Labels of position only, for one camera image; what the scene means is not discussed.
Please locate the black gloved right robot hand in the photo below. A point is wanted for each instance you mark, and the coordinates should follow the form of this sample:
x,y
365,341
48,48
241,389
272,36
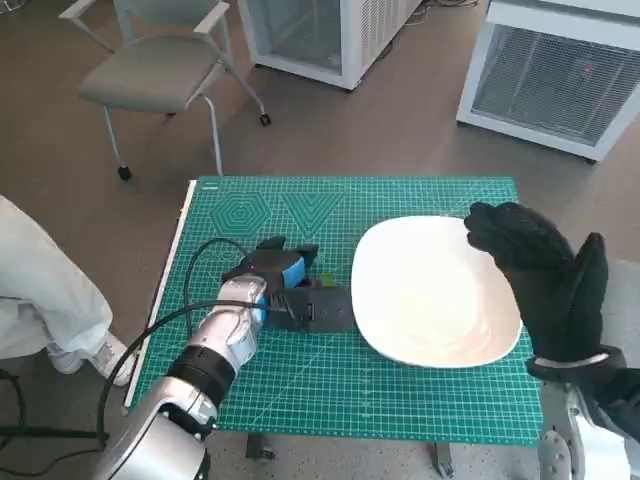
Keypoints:
x,y
545,270

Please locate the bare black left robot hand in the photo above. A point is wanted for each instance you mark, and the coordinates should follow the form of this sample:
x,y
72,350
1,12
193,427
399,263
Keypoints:
x,y
270,265

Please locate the purple toy grape bunch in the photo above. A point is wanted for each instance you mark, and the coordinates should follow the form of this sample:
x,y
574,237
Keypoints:
x,y
327,279

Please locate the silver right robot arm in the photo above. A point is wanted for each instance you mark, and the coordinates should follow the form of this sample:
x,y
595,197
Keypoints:
x,y
560,440

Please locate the white plate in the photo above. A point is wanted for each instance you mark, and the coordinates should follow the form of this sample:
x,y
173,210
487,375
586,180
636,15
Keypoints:
x,y
425,295

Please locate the green cutting mat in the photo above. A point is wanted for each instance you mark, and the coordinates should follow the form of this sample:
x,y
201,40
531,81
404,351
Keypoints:
x,y
325,385

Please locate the metal table leg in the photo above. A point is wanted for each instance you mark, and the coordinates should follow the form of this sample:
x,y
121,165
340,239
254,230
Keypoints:
x,y
443,462
259,447

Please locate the white cabinet with mesh front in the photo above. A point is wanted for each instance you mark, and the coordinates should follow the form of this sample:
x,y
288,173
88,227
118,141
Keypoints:
x,y
545,80

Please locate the person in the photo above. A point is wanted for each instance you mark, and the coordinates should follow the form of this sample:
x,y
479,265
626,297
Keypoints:
x,y
45,290

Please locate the white cabinet with glass door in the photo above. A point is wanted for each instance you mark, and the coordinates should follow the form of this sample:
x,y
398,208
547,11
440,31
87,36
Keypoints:
x,y
310,35

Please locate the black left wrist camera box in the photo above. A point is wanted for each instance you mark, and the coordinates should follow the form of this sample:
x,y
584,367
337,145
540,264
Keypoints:
x,y
325,310

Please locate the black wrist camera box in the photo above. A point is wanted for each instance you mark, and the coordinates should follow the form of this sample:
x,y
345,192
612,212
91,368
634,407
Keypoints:
x,y
325,310
617,395

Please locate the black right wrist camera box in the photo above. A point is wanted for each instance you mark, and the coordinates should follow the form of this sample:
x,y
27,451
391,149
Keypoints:
x,y
617,395

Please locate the grey chair with white frame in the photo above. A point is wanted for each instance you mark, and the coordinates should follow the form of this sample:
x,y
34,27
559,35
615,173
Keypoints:
x,y
145,67

